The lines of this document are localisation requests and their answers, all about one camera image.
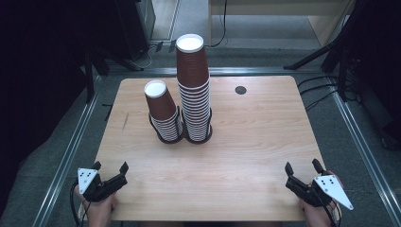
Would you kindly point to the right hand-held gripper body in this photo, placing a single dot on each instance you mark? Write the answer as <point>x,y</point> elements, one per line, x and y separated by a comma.
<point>331,187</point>

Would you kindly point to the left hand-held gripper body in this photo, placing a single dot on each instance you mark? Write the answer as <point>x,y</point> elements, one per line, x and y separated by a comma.
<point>105,186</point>

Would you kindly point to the tall stack of brown cups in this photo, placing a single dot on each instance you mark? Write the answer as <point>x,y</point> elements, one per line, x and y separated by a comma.
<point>193,66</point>

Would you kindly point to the person's left hand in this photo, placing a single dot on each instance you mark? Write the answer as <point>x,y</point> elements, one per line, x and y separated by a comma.
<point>100,212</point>

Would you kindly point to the person's right hand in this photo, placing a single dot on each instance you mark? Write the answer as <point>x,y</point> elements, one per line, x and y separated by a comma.
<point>315,216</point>

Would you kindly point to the short stack of brown cups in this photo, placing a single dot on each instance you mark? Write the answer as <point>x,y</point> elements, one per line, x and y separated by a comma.
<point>160,105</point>

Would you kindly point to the black metal stand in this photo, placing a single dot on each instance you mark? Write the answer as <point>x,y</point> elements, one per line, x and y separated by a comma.
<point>90,78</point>

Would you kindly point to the dark round table grommet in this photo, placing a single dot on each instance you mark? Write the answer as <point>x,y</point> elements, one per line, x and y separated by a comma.
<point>240,90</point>

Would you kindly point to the black tripod stand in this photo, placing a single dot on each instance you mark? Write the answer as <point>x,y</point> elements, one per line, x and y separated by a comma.
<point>318,53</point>

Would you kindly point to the dark computer cabinet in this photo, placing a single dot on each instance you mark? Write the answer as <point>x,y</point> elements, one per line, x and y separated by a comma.
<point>134,28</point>

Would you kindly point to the light wooden furniture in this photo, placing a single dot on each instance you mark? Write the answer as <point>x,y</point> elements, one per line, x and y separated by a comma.
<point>324,22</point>

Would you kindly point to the metal floor rail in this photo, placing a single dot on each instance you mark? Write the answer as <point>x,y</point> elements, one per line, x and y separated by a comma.
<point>252,70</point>
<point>362,151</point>
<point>67,157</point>

